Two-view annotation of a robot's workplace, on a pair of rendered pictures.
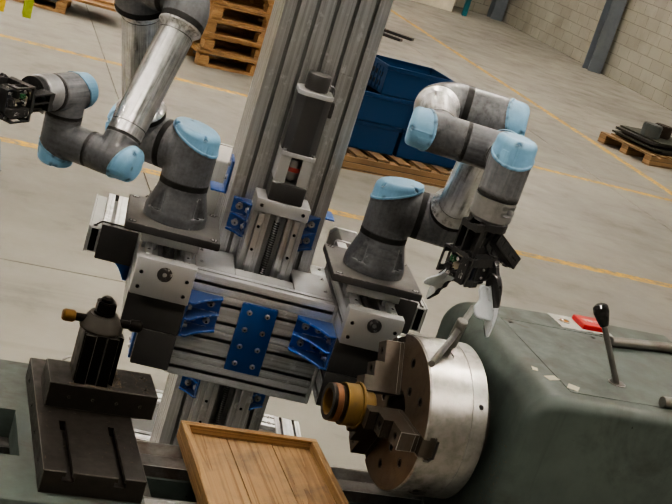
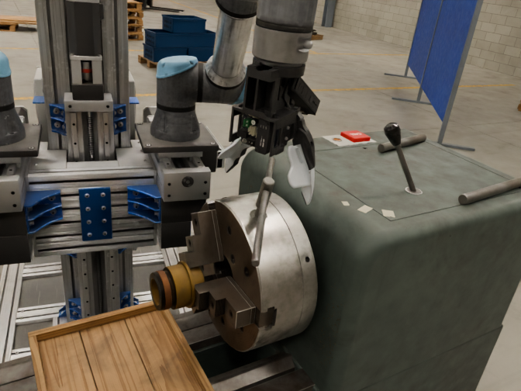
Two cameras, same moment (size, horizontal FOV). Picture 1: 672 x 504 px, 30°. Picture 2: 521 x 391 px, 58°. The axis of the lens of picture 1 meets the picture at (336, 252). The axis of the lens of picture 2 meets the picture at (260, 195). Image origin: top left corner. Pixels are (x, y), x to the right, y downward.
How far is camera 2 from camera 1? 158 cm
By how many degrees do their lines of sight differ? 14
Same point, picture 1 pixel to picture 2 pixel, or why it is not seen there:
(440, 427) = (274, 295)
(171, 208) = not seen: outside the picture
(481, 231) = (276, 78)
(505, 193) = (297, 16)
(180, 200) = not seen: outside the picture
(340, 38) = not seen: outside the picture
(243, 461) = (96, 355)
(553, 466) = (388, 294)
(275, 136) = (64, 46)
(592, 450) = (419, 268)
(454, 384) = (276, 246)
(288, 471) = (142, 348)
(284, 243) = (101, 132)
